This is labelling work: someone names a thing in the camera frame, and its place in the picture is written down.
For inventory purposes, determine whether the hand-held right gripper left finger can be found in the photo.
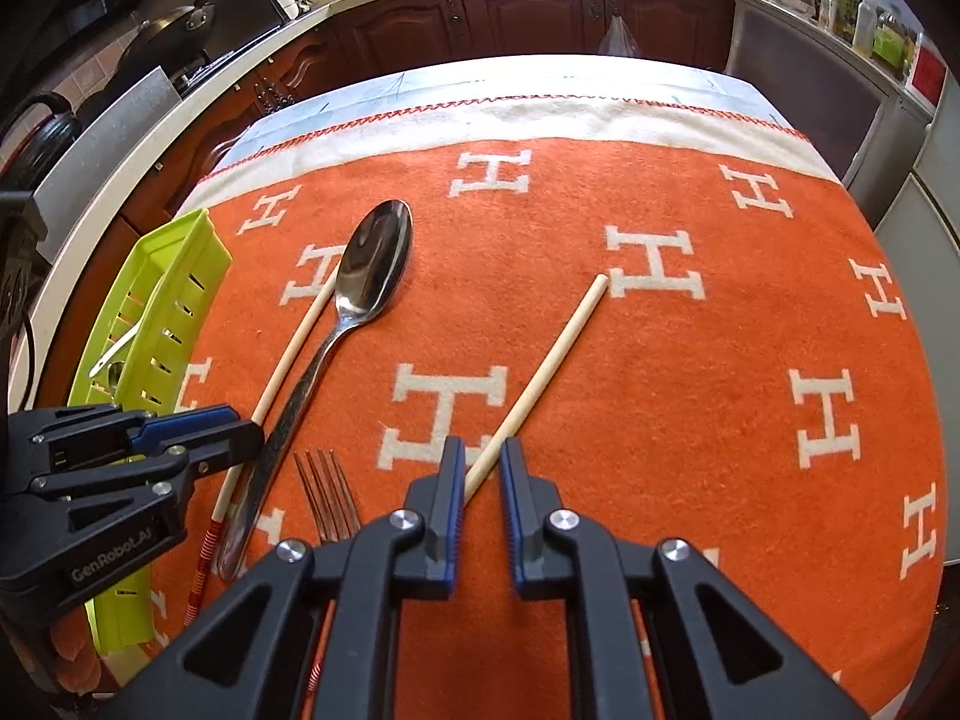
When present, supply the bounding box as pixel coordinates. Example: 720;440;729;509
97;435;467;720

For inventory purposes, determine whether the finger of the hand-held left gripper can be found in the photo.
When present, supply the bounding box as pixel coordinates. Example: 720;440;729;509
28;403;241;470
26;422;265;548

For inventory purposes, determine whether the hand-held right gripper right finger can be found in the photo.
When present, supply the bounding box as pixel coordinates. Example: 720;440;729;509
499;436;871;720

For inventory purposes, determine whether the metal chopstick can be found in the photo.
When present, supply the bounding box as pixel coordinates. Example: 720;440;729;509
90;324;143;380

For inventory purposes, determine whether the metal fork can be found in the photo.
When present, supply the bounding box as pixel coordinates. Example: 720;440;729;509
292;448;362;545

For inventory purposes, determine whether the pile of metal spoons and chopsticks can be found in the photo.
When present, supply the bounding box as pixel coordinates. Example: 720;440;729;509
463;274;610;505

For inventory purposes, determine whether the green plastic utensil tray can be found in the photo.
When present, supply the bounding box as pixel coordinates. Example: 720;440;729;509
66;210;235;653

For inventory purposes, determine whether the large plain metal spoon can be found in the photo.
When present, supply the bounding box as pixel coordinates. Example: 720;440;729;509
216;199;415;581

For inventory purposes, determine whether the person's left hand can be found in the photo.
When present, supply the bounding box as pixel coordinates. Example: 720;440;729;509
46;634;102;692

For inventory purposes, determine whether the orange patterned blanket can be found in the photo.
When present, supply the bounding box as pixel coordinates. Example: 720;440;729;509
146;90;950;720

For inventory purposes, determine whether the stainless steel splash guard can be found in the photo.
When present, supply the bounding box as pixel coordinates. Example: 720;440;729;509
34;66;182;260

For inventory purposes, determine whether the black wok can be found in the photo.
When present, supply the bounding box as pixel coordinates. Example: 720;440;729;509
116;2;222;68

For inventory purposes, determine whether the light blue table cloth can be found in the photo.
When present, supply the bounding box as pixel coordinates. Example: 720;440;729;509
199;54;811;188

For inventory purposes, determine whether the white plastic bag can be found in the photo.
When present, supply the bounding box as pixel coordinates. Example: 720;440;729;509
596;13;640;59

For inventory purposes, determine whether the grey refrigerator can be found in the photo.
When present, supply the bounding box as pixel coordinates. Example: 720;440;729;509
870;64;960;567

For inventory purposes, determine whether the stainless steel appliance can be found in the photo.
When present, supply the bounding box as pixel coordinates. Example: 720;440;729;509
724;0;935;192

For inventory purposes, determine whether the red box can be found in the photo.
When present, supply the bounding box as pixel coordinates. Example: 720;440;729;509
906;47;947;102

